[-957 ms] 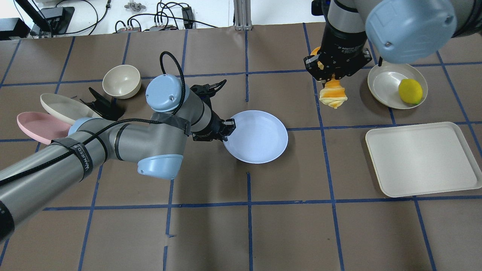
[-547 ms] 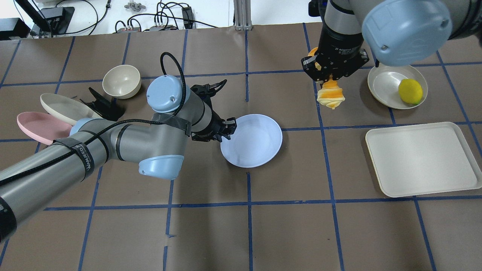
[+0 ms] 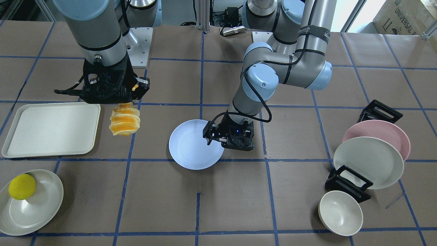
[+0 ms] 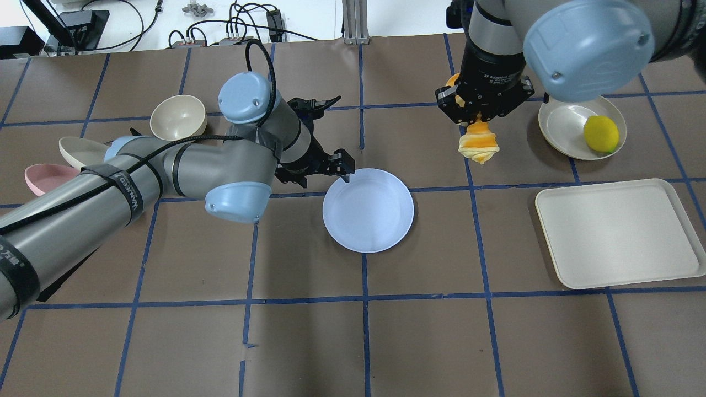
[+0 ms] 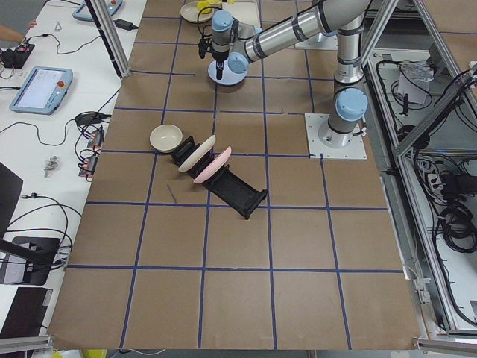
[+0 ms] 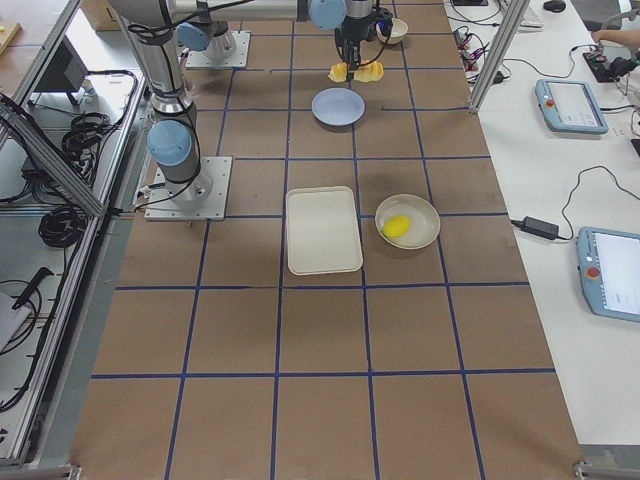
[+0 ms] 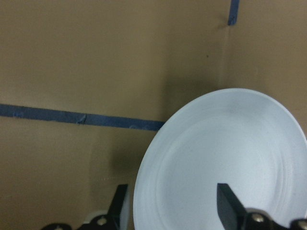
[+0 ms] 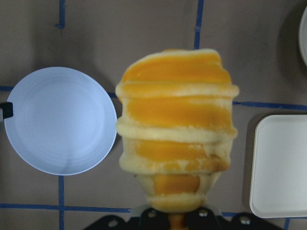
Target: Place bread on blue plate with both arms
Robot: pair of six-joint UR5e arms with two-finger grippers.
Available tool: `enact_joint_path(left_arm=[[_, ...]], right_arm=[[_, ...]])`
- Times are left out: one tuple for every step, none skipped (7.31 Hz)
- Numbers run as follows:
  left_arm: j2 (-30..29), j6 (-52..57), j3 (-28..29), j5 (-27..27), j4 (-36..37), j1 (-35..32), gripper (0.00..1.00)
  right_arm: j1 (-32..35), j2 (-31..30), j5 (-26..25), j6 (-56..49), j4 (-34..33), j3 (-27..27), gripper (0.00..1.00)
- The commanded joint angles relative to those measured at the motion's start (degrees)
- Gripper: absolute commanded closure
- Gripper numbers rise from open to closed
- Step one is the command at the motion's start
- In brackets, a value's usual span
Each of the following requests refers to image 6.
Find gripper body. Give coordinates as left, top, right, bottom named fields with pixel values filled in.
left=334, top=14, right=376, bottom=63

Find bread roll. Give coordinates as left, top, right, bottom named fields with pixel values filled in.
left=328, top=61, right=384, bottom=83

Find blue plate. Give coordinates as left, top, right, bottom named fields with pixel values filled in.
left=311, top=88, right=365, bottom=127

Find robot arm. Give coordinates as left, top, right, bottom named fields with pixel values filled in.
left=176, top=21, right=236, bottom=61
left=111, top=1, right=380, bottom=207

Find cream plate with lemon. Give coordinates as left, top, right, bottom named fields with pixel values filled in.
left=375, top=194, right=441, bottom=250

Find cream bowl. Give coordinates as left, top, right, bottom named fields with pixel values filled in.
left=376, top=18, right=409, bottom=45

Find yellow lemon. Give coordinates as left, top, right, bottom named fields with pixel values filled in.
left=382, top=215, right=412, bottom=239

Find white tray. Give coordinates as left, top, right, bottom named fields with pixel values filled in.
left=286, top=186, right=363, bottom=276

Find far teach pendant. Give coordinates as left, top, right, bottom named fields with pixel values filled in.
left=534, top=79, right=609, bottom=135

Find teach pendant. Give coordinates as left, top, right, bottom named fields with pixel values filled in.
left=534, top=79, right=609, bottom=135
left=576, top=227, right=639, bottom=323

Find black power adapter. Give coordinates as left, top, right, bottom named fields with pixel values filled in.
left=520, top=216, right=559, bottom=240

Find near teach pendant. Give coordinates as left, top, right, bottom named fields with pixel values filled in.
left=576, top=227, right=639, bottom=323

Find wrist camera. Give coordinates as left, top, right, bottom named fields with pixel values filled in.
left=374, top=7, right=393, bottom=40

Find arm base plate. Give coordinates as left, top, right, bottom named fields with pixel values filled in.
left=144, top=156, right=232, bottom=221
left=186, top=30, right=251, bottom=70

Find aluminium frame post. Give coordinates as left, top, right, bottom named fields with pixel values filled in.
left=468, top=0, right=529, bottom=114

